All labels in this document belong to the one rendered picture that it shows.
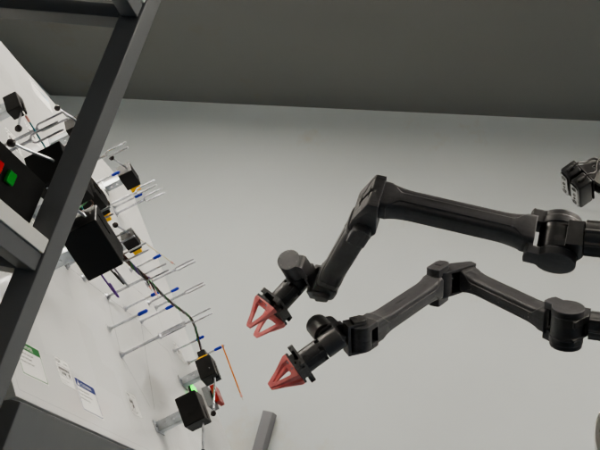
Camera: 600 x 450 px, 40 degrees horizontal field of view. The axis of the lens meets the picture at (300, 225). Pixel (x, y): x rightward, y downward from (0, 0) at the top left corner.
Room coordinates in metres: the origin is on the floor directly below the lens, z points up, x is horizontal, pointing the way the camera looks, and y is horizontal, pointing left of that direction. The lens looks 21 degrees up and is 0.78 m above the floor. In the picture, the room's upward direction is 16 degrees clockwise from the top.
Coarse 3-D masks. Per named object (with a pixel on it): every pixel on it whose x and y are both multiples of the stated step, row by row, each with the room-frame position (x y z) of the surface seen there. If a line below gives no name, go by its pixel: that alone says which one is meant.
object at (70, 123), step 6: (54, 108) 1.66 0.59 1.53; (60, 108) 1.66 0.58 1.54; (66, 114) 1.68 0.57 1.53; (78, 114) 1.70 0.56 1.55; (72, 120) 1.70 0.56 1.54; (66, 126) 1.70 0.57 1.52; (72, 126) 1.69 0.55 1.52; (66, 132) 1.72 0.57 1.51; (48, 138) 1.73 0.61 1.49; (54, 138) 1.73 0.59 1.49; (60, 138) 1.72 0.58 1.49; (66, 138) 1.72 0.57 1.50
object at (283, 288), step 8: (264, 288) 1.95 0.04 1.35; (280, 288) 1.96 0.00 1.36; (288, 288) 1.95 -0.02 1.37; (296, 288) 1.95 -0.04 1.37; (272, 296) 1.94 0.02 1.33; (280, 296) 1.95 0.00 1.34; (288, 296) 1.96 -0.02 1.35; (296, 296) 1.97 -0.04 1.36; (272, 304) 1.98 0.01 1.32; (280, 304) 1.95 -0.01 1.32; (288, 304) 1.97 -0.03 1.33; (288, 312) 1.99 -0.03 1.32; (288, 320) 2.01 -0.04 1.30
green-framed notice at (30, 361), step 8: (24, 352) 1.18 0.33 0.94; (32, 352) 1.20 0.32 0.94; (24, 360) 1.17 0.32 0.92; (32, 360) 1.19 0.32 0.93; (40, 360) 1.22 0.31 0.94; (24, 368) 1.16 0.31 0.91; (32, 368) 1.18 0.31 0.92; (40, 368) 1.21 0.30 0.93; (32, 376) 1.17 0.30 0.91; (40, 376) 1.20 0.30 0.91; (48, 384) 1.22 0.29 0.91
